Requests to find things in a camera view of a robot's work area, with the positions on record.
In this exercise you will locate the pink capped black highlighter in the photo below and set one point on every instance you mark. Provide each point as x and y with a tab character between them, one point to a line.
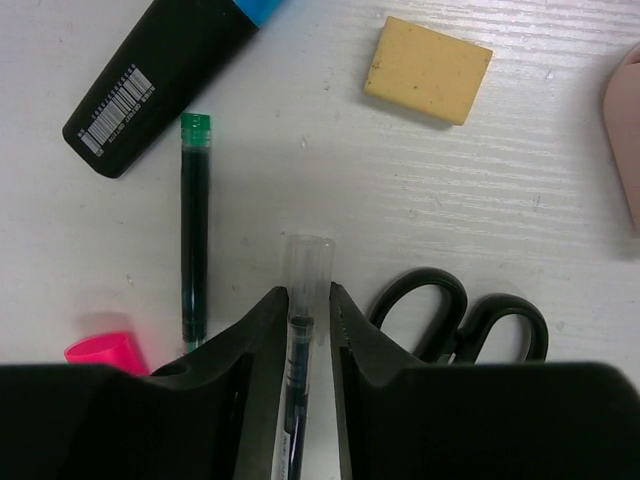
116	349

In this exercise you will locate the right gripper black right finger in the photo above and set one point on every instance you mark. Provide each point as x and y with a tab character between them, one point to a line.
401	418

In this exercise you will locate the green ended ink pen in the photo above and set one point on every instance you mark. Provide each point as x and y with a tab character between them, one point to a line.
194	201

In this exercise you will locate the yellow eraser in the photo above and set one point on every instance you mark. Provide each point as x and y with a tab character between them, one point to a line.
426	71

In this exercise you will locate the black gel pen clear cap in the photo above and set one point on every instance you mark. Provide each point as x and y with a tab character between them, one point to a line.
309	263

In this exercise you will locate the black handled scissors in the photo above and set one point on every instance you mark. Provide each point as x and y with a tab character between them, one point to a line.
457	331

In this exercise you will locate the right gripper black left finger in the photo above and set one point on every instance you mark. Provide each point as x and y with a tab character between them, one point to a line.
211	414

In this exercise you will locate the blue capped black highlighter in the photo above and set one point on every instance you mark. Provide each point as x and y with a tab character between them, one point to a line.
168	58

